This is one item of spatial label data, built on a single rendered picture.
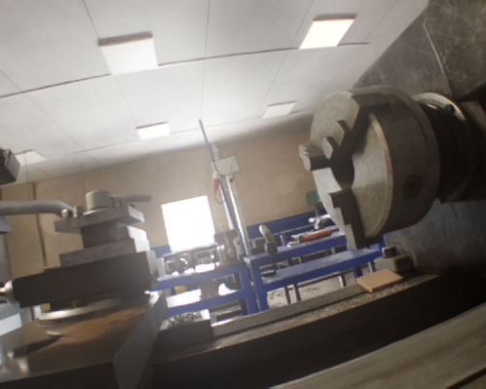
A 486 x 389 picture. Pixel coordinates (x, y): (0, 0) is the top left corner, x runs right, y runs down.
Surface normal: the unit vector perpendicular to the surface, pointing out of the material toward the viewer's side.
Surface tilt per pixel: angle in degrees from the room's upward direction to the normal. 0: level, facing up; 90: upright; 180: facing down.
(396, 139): 90
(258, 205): 90
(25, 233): 90
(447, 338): 48
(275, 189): 90
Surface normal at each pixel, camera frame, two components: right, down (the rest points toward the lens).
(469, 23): -0.96, 0.21
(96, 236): 0.11, -0.16
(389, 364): -0.05, -0.77
